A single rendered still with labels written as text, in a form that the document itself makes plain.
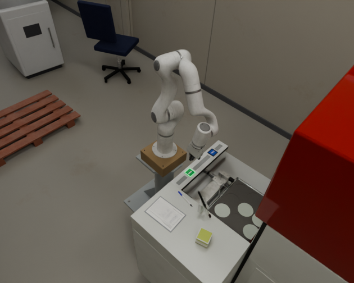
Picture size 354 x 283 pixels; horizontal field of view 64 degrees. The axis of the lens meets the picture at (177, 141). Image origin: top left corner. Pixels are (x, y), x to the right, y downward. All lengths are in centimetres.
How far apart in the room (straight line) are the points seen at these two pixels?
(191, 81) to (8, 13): 333
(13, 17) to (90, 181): 244
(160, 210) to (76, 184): 159
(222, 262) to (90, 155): 220
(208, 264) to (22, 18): 387
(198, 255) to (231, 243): 21
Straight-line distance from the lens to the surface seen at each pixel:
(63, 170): 335
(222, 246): 170
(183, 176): 193
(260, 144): 366
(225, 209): 189
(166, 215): 175
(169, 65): 159
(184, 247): 167
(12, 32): 455
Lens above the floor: 249
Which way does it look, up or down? 46 degrees down
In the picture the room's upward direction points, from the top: 4 degrees clockwise
